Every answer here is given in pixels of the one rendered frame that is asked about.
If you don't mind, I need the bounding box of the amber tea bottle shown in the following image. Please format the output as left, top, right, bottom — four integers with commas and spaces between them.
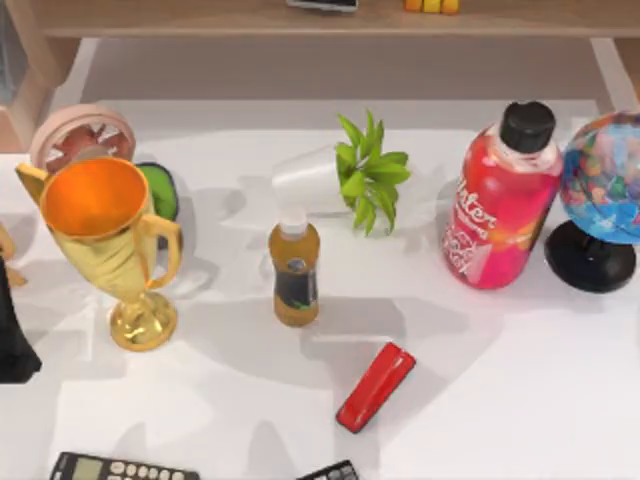
268, 207, 321, 329

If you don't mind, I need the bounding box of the small black calculator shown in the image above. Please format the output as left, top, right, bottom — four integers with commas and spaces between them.
296, 459, 360, 480

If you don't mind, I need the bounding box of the pink bottle with black cap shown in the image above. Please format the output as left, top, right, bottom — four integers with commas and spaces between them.
442, 100, 565, 291

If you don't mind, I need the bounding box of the yellow and orange cube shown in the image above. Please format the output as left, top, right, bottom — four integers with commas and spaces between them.
403, 0, 462, 15

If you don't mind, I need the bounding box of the green plant in white pot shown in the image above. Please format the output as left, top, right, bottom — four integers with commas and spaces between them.
271, 109, 413, 237

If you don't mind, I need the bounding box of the pink round fan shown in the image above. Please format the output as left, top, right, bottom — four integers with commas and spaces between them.
28, 103, 137, 176

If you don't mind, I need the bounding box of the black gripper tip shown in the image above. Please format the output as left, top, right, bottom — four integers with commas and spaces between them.
0, 258, 43, 385

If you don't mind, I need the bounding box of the grey flat device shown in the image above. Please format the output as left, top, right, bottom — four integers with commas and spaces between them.
286, 0, 360, 14

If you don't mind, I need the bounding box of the large black calculator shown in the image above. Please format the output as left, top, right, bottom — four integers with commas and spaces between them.
48, 451, 201, 480

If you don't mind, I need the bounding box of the colourful globe on black stand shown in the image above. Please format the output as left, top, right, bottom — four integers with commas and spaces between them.
544, 110, 640, 294

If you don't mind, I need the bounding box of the green and black object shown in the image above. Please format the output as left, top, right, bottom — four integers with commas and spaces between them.
134, 162, 180, 222

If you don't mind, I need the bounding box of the red stapler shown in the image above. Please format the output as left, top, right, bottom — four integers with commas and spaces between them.
335, 341, 418, 434

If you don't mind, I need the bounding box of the gold trophy cup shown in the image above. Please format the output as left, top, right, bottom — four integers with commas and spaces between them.
14, 156, 183, 353

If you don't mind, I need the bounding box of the wooden shelf unit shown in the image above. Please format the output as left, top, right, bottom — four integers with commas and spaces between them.
0, 0, 640, 154

